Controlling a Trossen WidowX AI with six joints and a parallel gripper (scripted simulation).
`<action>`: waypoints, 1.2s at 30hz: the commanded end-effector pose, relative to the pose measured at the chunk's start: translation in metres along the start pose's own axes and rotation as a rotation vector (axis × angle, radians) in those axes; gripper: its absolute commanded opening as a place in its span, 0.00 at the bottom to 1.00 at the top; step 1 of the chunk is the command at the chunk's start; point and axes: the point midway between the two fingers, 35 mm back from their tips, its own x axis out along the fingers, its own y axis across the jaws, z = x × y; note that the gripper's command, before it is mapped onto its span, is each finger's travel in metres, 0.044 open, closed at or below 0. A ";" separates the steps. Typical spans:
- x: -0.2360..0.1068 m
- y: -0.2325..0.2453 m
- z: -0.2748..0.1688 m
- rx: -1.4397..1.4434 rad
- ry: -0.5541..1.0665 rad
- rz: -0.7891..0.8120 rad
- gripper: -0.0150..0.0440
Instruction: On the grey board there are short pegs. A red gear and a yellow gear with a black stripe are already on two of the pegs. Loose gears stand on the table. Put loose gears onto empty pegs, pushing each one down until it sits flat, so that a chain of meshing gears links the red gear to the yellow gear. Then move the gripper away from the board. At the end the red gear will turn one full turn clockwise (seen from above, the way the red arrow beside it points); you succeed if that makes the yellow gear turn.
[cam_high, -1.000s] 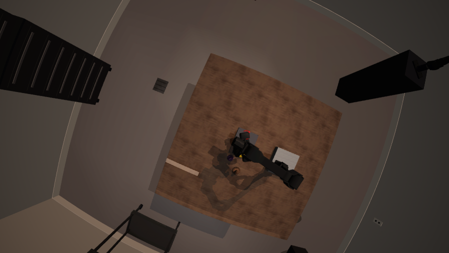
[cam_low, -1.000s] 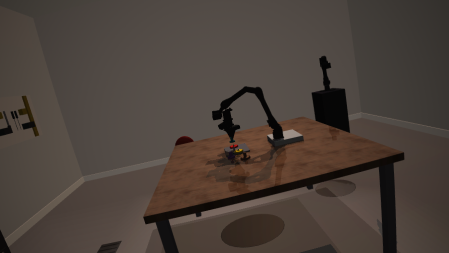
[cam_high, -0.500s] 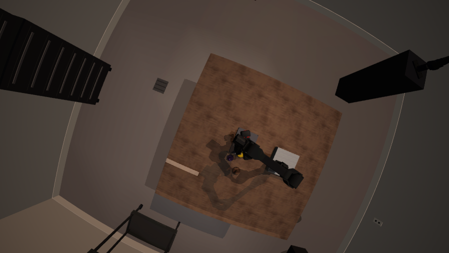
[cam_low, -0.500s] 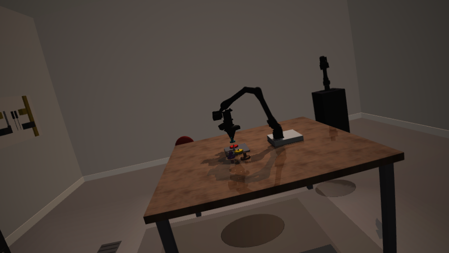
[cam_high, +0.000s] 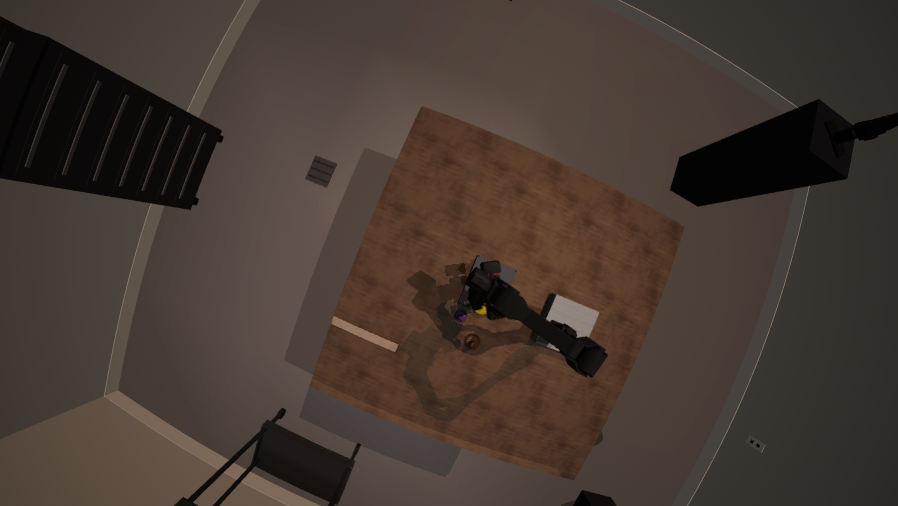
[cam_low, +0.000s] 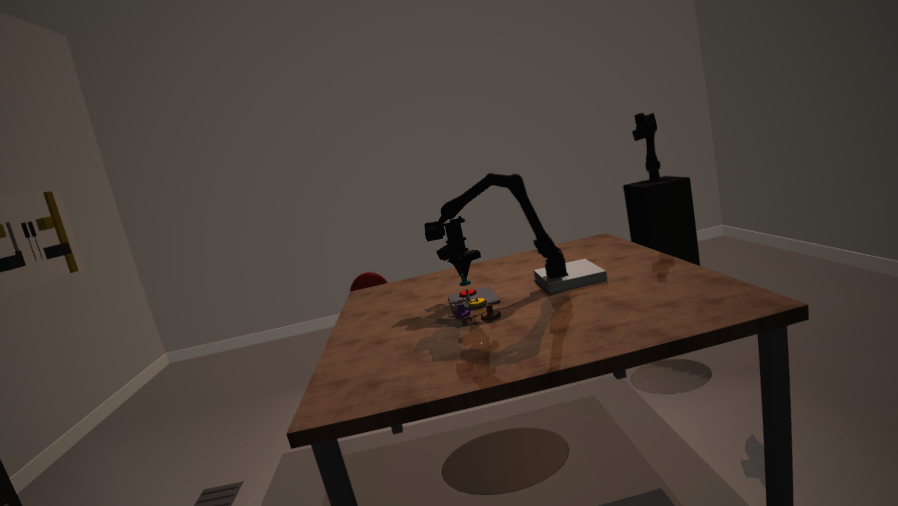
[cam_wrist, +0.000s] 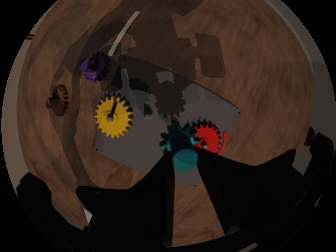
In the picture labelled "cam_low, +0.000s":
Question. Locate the brown gear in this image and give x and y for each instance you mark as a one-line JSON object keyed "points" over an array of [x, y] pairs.
{"points": [[490, 314]]}

